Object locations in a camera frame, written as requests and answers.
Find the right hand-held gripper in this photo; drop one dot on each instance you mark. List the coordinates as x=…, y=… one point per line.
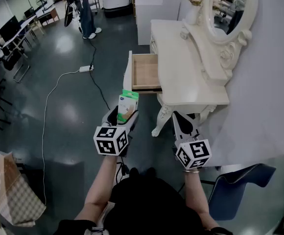
x=193, y=153

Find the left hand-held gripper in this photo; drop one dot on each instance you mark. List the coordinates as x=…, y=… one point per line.
x=107, y=141

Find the green and white product box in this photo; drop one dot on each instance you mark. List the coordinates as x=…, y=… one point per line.
x=127, y=106

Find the wooden drawer with cream front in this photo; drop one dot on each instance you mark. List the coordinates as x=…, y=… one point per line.
x=145, y=70

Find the person's left forearm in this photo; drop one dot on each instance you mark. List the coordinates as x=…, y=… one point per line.
x=99, y=187

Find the person's right forearm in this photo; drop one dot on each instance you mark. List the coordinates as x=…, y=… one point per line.
x=197, y=195

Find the person's black shoe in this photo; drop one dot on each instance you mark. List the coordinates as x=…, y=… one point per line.
x=134, y=172
x=151, y=172

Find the cream dressing table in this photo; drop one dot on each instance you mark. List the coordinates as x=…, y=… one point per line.
x=181, y=70

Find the white power strip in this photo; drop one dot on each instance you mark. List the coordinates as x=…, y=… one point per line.
x=85, y=68

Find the blue padded chair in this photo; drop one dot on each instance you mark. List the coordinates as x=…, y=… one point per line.
x=232, y=192

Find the person's black clothing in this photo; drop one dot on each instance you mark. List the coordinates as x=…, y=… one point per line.
x=151, y=204

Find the white cabinet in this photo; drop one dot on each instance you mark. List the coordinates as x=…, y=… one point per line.
x=151, y=13

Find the white vase with pink flowers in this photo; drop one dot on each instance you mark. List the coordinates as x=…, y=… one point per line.
x=193, y=11

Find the small wooden desk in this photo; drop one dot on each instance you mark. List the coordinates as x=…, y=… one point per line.
x=49, y=16

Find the oval cream framed mirror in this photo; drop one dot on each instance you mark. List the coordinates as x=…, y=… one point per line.
x=230, y=8

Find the black office chair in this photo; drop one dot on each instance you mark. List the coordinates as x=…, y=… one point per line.
x=8, y=60

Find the white office desk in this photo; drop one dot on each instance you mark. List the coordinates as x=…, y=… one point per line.
x=22, y=30

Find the checkered paper bag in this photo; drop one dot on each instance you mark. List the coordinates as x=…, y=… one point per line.
x=7, y=192

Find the black standing fan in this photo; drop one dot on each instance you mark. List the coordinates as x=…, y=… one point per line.
x=41, y=0

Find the black computer monitor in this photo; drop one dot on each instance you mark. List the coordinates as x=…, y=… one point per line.
x=8, y=28

